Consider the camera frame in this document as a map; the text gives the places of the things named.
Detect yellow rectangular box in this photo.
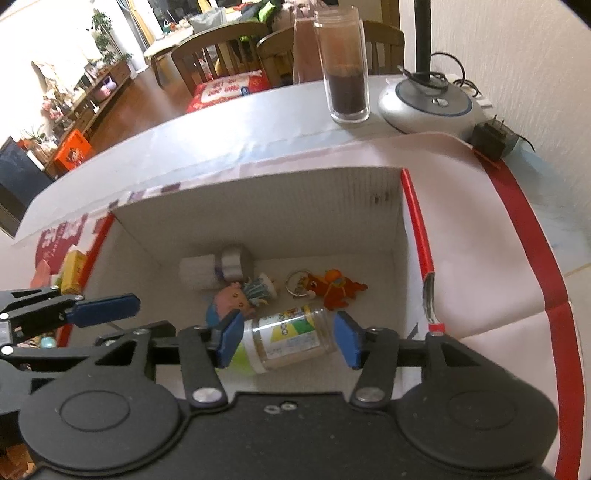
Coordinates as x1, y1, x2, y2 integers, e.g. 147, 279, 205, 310
60, 250, 87, 294

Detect pink face doll figure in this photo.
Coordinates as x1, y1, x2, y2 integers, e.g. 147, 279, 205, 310
205, 273, 277, 327

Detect green capped plastic bottle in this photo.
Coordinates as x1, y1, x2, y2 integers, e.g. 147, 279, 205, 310
229, 304, 335, 376

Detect red orange charm keychain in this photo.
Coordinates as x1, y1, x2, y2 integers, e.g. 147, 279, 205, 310
284, 269, 368, 311

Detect white grey cylinder roll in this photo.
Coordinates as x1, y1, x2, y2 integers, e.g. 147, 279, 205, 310
178, 245, 254, 291

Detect pink red binder clip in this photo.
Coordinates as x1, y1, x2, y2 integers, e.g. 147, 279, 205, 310
29, 260, 62, 289

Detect teal oval eraser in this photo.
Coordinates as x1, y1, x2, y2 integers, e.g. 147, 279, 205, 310
40, 337, 57, 349

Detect black speaker cabinet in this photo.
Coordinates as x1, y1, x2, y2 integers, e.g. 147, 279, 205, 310
0, 137, 53, 237

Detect red cardboard box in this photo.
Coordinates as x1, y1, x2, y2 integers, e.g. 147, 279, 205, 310
55, 166, 447, 480

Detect red white patterned mat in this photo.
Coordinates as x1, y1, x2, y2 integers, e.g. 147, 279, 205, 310
11, 131, 583, 480

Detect orange gift box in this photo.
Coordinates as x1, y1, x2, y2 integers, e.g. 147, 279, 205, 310
54, 129, 94, 172

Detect wooden tv cabinet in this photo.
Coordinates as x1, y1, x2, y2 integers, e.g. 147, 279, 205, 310
44, 60, 131, 179

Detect pink bag on cabinet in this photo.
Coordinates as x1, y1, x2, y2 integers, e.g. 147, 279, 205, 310
99, 76, 118, 96

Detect black power adapter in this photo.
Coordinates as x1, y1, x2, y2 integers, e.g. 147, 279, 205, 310
469, 115, 536, 163

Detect red printed seat cushion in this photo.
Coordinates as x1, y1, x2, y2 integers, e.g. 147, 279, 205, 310
185, 70, 271, 113

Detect wooden coffee table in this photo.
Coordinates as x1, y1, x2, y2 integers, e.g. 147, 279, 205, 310
143, 29, 193, 87

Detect white desk lamp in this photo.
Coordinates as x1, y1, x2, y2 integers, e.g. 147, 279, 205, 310
378, 1, 486, 140

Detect wooden dining chair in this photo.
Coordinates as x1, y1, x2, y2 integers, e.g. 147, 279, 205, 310
171, 21, 269, 94

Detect green potted plant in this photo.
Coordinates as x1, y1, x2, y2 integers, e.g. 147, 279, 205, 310
90, 9, 131, 65

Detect pink towel on chair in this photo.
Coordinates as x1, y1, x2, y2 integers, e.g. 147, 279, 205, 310
293, 18, 324, 84

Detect glass jar dark contents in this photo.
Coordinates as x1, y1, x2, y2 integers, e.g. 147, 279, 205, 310
314, 6, 370, 124

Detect sofa with clothes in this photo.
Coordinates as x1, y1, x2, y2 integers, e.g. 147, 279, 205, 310
234, 0, 325, 33

